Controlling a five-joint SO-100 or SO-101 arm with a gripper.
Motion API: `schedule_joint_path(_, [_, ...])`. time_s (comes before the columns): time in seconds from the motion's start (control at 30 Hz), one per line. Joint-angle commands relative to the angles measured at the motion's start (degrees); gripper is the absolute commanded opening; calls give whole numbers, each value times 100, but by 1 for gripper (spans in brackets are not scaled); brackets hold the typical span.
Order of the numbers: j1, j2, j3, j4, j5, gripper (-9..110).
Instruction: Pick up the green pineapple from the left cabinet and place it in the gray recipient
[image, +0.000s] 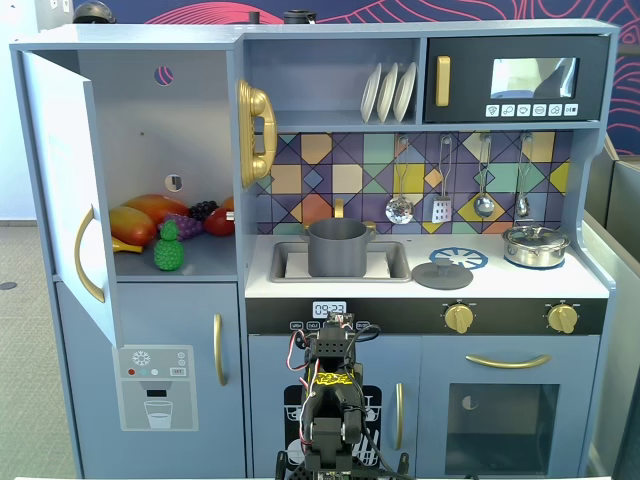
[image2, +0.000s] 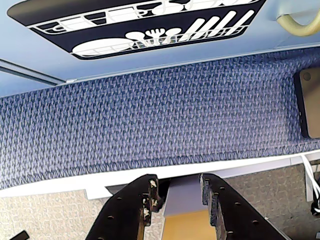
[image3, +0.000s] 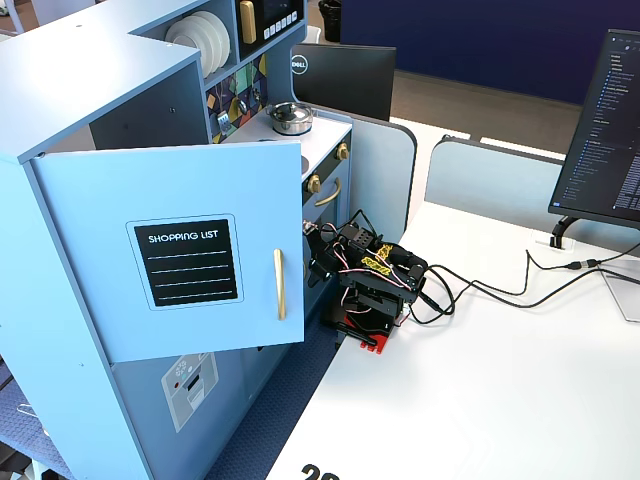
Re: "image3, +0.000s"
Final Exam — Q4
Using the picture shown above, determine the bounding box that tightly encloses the gold curved cabinet door handle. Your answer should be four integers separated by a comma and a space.
272, 248, 288, 322

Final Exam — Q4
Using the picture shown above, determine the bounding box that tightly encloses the gray flat stand plate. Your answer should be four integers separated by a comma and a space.
598, 267, 640, 324

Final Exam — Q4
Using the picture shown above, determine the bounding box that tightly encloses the gray desk divider panel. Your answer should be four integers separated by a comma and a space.
424, 134, 567, 232
349, 113, 419, 236

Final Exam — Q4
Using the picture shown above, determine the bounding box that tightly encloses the blue toy kitchen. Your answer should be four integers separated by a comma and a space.
0, 0, 354, 480

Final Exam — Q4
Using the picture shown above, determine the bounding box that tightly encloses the blue shopping list cabinet door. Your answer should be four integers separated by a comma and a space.
29, 139, 307, 364

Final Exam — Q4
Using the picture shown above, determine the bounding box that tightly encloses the black cable with adapter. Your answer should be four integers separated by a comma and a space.
524, 248, 604, 297

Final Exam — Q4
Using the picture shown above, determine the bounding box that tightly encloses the white toy plate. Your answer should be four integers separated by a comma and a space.
192, 9, 232, 81
164, 19, 204, 77
175, 13, 221, 76

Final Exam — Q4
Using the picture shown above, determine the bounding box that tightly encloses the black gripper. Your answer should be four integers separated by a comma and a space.
307, 230, 347, 291

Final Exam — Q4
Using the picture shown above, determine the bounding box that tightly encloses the black trash bin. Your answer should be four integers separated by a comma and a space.
318, 0, 344, 44

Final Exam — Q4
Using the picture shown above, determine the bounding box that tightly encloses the blue fridge door with dispenser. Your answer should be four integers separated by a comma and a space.
110, 342, 301, 480

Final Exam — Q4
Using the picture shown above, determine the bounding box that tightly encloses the monitor showing code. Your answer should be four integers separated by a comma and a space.
548, 28, 640, 225

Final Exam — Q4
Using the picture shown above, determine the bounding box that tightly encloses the black toy microwave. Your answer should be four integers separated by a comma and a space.
234, 0, 307, 64

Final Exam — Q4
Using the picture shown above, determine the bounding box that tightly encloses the long black cable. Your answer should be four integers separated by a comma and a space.
407, 258, 640, 326

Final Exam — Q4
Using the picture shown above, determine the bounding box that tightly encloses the black Dell monitor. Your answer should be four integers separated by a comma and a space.
290, 42, 398, 123

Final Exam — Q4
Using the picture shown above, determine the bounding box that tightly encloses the gold microwave handle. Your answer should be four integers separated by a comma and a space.
238, 0, 258, 46

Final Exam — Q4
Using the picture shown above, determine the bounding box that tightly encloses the steel pot with lid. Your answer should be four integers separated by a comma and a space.
265, 101, 316, 137

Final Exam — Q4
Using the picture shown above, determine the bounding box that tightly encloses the red table clamp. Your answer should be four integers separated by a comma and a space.
344, 315, 396, 355

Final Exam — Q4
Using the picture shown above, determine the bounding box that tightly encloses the gold oven door handle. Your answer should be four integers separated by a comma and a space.
314, 178, 343, 208

